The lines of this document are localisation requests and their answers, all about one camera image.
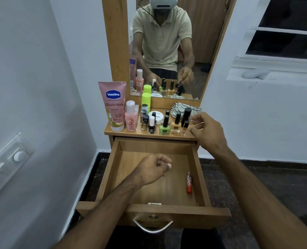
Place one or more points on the wooden drawer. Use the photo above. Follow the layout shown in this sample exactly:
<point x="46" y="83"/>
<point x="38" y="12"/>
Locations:
<point x="174" y="186"/>

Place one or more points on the mirror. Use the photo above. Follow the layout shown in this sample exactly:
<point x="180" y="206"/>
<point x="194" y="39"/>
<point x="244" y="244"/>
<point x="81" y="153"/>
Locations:
<point x="205" y="36"/>

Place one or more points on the pink lotion tube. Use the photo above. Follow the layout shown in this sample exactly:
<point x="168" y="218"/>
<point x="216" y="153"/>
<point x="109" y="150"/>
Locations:
<point x="113" y="106"/>

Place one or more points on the small clear bottle black cap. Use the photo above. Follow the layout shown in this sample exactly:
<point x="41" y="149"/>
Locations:
<point x="185" y="127"/>

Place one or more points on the pink nail polish grey cap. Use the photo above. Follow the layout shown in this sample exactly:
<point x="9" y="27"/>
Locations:
<point x="142" y="112"/>

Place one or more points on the neon yellow bottle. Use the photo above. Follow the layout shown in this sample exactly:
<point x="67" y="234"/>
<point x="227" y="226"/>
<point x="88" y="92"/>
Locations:
<point x="146" y="99"/>

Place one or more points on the white framed window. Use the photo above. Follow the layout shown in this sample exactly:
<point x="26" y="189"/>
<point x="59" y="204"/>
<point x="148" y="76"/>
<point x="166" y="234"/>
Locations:
<point x="286" y="41"/>

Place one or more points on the green nail polish bottle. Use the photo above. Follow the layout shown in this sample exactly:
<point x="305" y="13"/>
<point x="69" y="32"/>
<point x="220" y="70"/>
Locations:
<point x="165" y="128"/>

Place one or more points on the gold glitter nail polish bottle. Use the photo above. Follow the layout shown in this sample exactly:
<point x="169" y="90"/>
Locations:
<point x="145" y="124"/>

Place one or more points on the person's left thumb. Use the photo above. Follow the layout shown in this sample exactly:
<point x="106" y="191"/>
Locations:
<point x="166" y="168"/>

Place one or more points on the striped cloth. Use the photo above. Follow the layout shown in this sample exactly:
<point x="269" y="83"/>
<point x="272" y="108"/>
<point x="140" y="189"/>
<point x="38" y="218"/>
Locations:
<point x="180" y="107"/>

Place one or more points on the person's right thumb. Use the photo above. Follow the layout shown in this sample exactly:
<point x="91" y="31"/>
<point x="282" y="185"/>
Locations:
<point x="195" y="132"/>

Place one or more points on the white lump on sill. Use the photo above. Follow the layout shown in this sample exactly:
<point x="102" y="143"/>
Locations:
<point x="256" y="73"/>

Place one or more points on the orange lip balm tube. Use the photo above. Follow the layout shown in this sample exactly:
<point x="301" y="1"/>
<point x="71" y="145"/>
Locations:
<point x="189" y="184"/>

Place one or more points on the wooden dressing table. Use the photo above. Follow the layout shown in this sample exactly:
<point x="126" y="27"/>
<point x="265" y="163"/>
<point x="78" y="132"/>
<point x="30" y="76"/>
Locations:
<point x="117" y="49"/>

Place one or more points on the yellow nail polish bottle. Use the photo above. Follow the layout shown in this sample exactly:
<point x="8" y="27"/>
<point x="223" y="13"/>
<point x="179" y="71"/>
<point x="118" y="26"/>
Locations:
<point x="176" y="124"/>

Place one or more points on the black nail polish white cap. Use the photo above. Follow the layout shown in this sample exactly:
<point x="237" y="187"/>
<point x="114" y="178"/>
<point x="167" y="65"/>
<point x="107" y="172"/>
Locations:
<point x="151" y="125"/>

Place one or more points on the pink bottle with white cap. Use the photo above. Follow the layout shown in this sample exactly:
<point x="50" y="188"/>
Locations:
<point x="131" y="119"/>

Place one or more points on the white round jar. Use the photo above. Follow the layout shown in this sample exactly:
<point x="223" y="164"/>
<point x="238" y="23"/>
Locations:
<point x="158" y="116"/>

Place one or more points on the person's left forearm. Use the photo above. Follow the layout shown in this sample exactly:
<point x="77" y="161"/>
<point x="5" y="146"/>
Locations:
<point x="104" y="215"/>

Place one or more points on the black lipstick tube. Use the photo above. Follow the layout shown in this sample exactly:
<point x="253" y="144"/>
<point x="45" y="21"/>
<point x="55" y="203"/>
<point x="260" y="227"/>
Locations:
<point x="186" y="114"/>

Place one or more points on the white wall switch board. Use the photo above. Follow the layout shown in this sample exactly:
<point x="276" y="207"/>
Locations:
<point x="5" y="163"/>

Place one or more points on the person's right hand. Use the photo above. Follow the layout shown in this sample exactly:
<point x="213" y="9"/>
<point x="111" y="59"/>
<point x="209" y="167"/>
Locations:
<point x="210" y="133"/>

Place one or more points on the metal drawer lock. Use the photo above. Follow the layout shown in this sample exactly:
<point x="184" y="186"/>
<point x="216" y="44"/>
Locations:
<point x="154" y="204"/>

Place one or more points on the person's left hand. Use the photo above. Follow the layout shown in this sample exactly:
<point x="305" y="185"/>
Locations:
<point x="148" y="171"/>

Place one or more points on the person's right forearm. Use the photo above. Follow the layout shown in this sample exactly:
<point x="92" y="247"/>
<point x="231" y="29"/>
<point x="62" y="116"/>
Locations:
<point x="260" y="202"/>

